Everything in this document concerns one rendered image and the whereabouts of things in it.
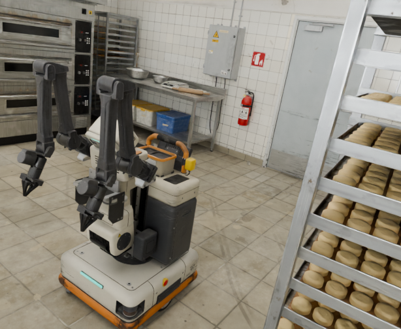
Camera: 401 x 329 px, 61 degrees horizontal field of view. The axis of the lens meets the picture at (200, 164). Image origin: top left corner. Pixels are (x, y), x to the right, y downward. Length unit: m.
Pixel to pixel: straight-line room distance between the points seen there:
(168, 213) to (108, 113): 0.78
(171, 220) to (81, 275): 0.60
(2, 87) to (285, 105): 3.59
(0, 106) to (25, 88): 0.38
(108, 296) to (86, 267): 0.23
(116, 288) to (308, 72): 3.67
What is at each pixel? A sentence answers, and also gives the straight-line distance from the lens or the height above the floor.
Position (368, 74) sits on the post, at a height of 1.56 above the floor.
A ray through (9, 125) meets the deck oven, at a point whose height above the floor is 0.27.
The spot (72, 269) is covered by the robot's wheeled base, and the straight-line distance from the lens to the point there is 2.20.
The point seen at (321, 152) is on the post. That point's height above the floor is 1.40.
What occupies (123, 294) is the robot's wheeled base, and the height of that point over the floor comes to 0.27.
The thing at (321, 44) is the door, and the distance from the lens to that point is 4.73.
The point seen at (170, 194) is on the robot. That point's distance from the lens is 1.89.
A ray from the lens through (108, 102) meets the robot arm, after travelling 1.37.
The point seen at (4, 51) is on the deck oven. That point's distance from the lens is 4.73.
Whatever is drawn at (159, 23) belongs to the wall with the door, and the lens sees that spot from 6.15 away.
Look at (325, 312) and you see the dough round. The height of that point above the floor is 0.97.
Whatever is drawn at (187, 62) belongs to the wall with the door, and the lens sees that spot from 5.69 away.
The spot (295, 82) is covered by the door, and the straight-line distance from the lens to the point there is 4.81.
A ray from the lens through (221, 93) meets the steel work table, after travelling 5.22.
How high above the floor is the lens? 1.57
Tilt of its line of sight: 20 degrees down
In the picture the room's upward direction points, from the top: 9 degrees clockwise
